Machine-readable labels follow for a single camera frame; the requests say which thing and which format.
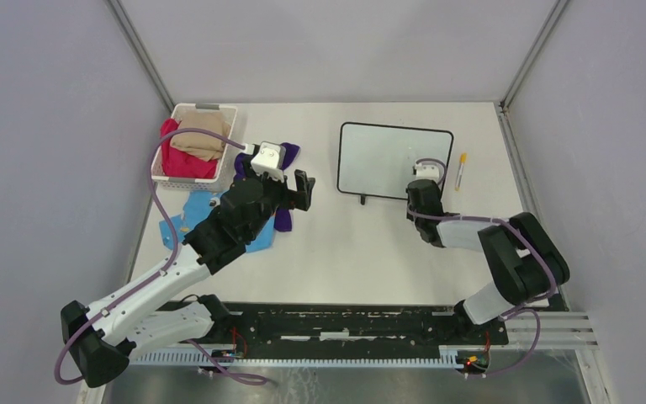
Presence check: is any white orange marker pen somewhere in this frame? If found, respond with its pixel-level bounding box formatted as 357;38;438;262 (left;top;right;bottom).
454;152;468;192

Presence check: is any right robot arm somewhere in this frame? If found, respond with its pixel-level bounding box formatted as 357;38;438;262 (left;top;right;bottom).
406;179;570;343

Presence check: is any black framed whiteboard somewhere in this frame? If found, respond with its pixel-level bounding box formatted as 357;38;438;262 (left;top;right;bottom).
336;121;455;200

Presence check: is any blue patterned cloth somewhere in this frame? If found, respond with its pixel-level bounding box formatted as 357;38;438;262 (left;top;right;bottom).
158;190;275;253

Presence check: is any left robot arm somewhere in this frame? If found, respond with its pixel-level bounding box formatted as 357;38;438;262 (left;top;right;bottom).
54;170;315;387

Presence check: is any red cloth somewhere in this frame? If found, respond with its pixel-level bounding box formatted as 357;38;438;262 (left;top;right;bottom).
161;136;219;179

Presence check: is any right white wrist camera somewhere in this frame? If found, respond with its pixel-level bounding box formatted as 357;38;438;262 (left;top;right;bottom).
413;162;443;183

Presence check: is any purple cloth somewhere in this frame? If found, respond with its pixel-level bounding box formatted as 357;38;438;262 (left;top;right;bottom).
234;142;300;232

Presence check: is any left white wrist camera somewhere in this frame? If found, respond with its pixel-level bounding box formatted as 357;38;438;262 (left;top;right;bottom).
251;141;286;183

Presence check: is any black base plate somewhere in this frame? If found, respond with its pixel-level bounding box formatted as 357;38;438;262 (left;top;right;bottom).
197;302;509;359

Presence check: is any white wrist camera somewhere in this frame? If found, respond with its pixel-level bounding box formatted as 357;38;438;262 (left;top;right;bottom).
413;162;443;183
251;141;286;183

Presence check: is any white slotted cable duct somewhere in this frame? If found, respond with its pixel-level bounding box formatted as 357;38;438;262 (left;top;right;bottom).
130;346;463;370

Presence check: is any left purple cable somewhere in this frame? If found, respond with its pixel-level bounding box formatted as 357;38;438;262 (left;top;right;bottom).
53;127;271;387

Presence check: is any beige cloth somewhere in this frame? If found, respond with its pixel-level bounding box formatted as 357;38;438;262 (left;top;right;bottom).
170;110;230;162

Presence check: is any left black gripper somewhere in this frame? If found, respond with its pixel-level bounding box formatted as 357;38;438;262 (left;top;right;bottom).
241;157;314;242

